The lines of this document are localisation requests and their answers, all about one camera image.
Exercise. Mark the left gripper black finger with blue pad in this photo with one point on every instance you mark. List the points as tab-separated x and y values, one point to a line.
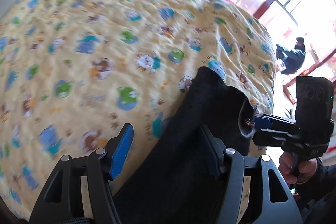
252	189
60	200

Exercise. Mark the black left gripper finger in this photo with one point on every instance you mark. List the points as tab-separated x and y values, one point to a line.
270	138
275	123

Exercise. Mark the black pants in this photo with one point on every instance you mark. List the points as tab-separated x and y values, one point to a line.
174	184

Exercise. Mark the dark sleeve forearm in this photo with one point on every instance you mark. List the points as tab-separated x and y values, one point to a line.
316	202

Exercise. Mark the person's right hand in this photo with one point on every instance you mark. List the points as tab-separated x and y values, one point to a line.
306	169

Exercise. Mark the person in dark jacket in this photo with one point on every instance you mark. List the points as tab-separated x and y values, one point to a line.
292	60

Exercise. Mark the yellow cartoon bear quilt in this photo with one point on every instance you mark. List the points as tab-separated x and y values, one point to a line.
74	71

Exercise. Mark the black camera box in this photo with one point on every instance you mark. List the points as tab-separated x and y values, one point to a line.
314	100

